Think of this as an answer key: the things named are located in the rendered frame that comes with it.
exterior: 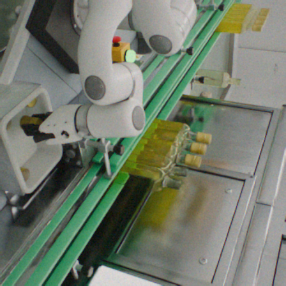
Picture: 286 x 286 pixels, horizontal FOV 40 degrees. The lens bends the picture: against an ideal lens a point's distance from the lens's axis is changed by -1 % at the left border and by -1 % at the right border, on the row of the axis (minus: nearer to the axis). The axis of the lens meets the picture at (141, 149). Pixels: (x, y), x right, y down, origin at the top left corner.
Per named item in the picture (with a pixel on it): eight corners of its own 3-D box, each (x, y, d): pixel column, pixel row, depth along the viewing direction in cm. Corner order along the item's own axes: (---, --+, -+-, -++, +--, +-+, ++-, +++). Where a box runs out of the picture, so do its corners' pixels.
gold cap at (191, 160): (184, 167, 121) (198, 170, 119) (184, 158, 118) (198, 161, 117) (188, 160, 123) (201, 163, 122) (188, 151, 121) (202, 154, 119)
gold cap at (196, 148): (189, 155, 125) (203, 158, 123) (189, 146, 122) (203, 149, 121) (193, 148, 127) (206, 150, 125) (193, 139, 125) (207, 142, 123)
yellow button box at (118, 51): (104, 67, 139) (123, 69, 136) (101, 47, 134) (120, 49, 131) (113, 58, 144) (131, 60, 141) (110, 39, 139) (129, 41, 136)
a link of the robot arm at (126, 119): (121, 62, 74) (145, 58, 82) (76, 69, 79) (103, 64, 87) (133, 140, 77) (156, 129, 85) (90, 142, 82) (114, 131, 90)
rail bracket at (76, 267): (46, 274, 105) (90, 290, 100) (41, 259, 101) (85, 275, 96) (55, 262, 108) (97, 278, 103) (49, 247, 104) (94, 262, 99)
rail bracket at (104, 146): (85, 174, 112) (124, 184, 108) (74, 126, 102) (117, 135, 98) (90, 168, 115) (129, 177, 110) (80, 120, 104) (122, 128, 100)
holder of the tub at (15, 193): (4, 203, 103) (29, 211, 100) (-33, 117, 86) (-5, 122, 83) (41, 163, 115) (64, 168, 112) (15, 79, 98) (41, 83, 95)
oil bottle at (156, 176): (96, 179, 121) (162, 195, 113) (93, 165, 117) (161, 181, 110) (105, 167, 125) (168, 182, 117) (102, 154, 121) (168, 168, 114)
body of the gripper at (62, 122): (85, 149, 84) (46, 150, 90) (106, 122, 91) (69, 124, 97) (71, 119, 80) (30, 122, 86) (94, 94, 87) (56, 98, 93)
